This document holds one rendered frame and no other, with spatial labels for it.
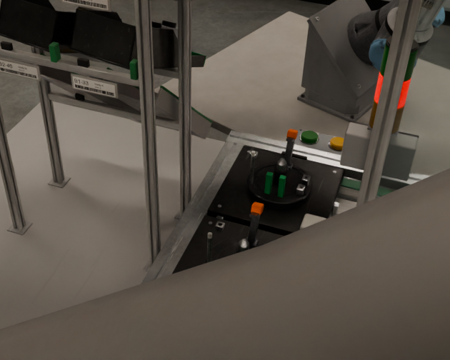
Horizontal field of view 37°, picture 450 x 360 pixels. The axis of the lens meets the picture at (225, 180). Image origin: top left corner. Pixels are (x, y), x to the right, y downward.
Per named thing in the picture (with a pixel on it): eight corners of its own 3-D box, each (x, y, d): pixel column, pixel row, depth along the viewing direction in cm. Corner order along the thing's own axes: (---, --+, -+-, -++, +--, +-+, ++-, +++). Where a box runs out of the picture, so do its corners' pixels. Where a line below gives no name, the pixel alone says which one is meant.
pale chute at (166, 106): (157, 122, 158) (164, 104, 159) (206, 139, 154) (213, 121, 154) (98, 88, 132) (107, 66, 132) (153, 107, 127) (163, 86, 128)
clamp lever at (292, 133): (283, 161, 147) (289, 128, 144) (291, 163, 146) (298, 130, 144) (279, 165, 143) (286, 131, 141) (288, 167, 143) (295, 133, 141)
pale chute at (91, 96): (101, 108, 162) (107, 91, 162) (146, 125, 157) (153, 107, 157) (31, 73, 136) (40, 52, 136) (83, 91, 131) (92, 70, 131)
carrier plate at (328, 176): (243, 151, 157) (243, 144, 155) (343, 176, 151) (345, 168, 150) (206, 216, 139) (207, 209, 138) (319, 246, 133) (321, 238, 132)
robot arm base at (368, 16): (362, 7, 190) (389, -10, 182) (393, 49, 192) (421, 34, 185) (339, 31, 181) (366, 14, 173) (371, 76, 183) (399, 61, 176)
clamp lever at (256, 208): (247, 238, 128) (254, 201, 126) (257, 240, 128) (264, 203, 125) (242, 244, 125) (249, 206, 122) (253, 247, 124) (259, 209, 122)
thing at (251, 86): (288, 18, 238) (288, 11, 236) (541, 112, 196) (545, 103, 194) (152, 98, 195) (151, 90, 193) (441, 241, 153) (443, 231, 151)
